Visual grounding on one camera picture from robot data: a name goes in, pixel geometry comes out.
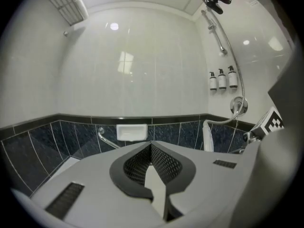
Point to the chrome shower head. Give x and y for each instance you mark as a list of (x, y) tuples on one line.
[(208, 139)]

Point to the chrome shower slide rail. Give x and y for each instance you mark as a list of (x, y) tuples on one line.
[(217, 37)]

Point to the chrome tub spout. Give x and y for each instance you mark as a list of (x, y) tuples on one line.
[(237, 150)]

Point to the black head camera mount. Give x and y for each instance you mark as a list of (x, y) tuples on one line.
[(213, 5)]

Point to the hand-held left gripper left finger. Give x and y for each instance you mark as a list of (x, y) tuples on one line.
[(83, 186)]

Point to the chrome mixer valve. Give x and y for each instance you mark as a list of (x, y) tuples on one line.
[(236, 102)]

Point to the white soap dish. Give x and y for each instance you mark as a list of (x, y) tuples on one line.
[(131, 132)]

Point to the white bathtub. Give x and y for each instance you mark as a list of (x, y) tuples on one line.
[(66, 168)]

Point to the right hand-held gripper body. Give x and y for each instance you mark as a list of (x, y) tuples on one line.
[(270, 123)]

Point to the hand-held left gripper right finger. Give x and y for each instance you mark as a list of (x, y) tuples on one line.
[(209, 186)]

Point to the small chrome wall hook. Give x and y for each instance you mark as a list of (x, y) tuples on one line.
[(66, 33)]

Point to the chrome grab bar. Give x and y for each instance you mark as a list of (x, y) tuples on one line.
[(107, 140)]

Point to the folded white towels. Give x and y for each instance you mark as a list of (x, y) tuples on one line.
[(78, 1)]

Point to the small-print white wall sign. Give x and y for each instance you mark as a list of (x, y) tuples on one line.
[(252, 2)]

